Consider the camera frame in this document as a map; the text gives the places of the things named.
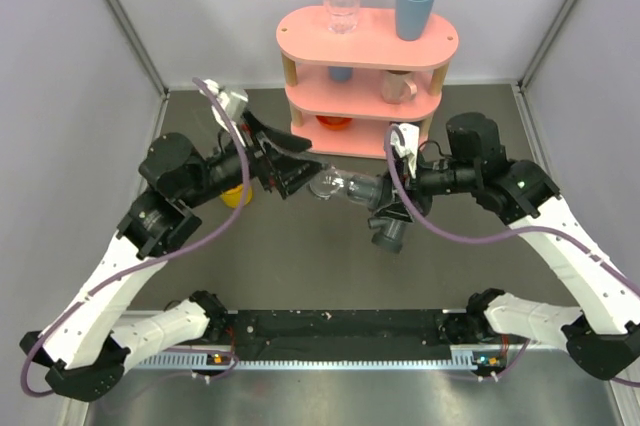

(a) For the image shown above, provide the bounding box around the tall blue plastic cup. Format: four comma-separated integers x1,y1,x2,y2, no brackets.
395,0,435,41

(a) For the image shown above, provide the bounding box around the yellow cup on table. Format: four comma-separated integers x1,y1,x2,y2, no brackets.
220,185,253,209

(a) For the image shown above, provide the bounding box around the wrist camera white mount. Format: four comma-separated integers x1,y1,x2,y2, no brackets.
204,79,249,124
390,123,420,179

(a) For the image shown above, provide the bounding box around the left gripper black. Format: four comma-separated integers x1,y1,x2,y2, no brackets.
181,107,330,209

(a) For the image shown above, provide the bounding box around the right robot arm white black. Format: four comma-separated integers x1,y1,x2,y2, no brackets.
384,112,639,388

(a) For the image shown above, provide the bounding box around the clear drinking glass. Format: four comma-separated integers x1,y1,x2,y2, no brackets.
323,0,361,34

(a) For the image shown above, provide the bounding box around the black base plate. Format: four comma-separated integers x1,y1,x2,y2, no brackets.
229,309,496,362

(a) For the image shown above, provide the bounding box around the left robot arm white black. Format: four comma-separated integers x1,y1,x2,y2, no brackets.
20,111,324,402

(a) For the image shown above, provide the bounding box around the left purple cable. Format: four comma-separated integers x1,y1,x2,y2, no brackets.
19,76,254,398

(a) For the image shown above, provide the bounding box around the pink three-tier shelf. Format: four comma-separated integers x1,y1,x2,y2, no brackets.
276,6,459,158

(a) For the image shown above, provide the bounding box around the grey pvc tee fitting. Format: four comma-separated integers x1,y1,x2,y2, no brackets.
368,217,407,254

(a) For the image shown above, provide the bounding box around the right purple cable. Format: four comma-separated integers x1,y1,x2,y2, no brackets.
383,123,640,387

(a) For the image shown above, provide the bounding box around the small blue cup middle shelf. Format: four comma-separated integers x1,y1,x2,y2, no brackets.
328,66,353,83

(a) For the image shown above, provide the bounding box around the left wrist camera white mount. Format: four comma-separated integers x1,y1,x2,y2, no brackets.
204,79,249,124

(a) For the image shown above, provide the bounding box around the grey slotted cable duct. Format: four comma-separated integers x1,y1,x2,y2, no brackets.
136,350,503,373

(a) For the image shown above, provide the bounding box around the orange bowl bottom shelf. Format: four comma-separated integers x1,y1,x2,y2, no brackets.
316,115,353,131

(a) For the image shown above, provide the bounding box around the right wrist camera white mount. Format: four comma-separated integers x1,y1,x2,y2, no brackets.
390,123,420,179

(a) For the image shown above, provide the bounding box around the purple cable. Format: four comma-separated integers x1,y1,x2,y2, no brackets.
383,123,640,387
19,76,254,398

